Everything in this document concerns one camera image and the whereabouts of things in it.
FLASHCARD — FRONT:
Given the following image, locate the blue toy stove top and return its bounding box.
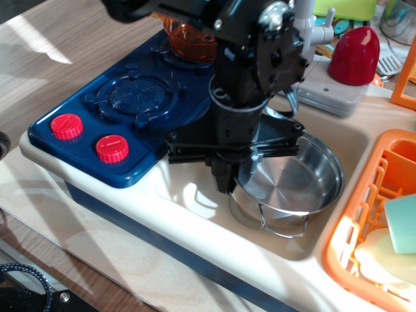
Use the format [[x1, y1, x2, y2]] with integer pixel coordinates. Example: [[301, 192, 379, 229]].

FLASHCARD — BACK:
[[27, 31, 213, 189]]

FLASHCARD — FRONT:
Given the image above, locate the orange plastic frame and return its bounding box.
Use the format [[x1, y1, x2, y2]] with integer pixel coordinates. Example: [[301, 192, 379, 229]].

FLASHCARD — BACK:
[[391, 39, 415, 111]]

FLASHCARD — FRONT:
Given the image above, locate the dark red toy dispenser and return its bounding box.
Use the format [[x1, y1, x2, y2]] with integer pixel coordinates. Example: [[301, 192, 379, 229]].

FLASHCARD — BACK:
[[328, 26, 380, 86]]

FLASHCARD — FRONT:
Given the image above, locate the red stove knob right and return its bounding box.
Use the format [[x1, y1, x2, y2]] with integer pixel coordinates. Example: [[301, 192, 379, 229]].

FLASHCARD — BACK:
[[95, 135, 129, 164]]

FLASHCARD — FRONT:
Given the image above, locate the black base plate with screw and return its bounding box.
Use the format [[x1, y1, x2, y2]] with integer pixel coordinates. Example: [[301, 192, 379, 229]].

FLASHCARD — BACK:
[[30, 290, 98, 312]]

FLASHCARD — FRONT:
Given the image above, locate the blue braided cable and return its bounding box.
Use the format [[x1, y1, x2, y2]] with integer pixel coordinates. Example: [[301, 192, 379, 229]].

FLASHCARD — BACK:
[[0, 263, 53, 312]]

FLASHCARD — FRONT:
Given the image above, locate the cream toy kitchen sink unit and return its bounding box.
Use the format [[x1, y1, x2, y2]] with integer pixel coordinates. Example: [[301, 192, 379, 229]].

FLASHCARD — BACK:
[[19, 86, 415, 311]]

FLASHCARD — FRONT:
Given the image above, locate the red stove knob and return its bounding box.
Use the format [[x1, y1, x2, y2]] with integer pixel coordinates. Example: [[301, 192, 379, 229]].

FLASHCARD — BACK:
[[51, 113, 84, 140], [95, 135, 129, 164]]

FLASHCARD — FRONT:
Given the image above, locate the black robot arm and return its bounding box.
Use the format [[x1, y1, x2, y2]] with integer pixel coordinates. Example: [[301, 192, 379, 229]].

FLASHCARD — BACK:
[[104, 1, 308, 194]]

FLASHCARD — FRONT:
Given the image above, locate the lime green plastic container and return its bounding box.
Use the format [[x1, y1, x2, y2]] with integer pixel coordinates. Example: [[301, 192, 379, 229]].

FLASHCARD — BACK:
[[313, 0, 377, 21]]

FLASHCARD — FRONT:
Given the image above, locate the orange transparent plastic saucepan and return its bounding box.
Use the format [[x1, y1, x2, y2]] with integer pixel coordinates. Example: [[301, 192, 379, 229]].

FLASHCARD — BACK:
[[151, 13, 217, 63]]

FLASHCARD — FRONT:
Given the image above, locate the metal slotted spatula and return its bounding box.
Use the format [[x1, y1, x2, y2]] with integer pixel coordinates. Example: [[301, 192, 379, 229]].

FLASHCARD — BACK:
[[376, 53, 403, 82]]

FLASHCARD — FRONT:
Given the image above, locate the pale yellow plastic plate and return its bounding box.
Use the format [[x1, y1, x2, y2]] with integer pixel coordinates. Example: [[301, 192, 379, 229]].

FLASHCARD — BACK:
[[354, 228, 415, 299]]

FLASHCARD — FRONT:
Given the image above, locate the small stainless steel pan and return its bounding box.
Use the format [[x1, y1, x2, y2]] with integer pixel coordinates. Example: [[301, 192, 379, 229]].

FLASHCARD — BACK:
[[230, 133, 345, 239]]

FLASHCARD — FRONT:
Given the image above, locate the grey toy faucet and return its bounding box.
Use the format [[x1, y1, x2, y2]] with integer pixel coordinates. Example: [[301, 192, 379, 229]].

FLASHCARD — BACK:
[[292, 0, 369, 117]]

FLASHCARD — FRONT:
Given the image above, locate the teal sponge block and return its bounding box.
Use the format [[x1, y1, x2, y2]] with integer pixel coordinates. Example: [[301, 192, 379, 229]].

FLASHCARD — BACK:
[[384, 194, 415, 254]]

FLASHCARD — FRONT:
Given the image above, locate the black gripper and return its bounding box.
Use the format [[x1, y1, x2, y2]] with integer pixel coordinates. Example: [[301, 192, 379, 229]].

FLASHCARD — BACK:
[[165, 107, 305, 194]]

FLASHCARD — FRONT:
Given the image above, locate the orange plastic dish rack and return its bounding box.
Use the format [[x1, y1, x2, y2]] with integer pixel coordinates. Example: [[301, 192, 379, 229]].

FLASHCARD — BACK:
[[323, 129, 415, 311]]

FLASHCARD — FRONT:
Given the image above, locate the red stove knob left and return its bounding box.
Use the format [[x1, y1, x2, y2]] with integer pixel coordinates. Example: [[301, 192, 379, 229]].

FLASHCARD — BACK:
[[51, 113, 84, 140]]

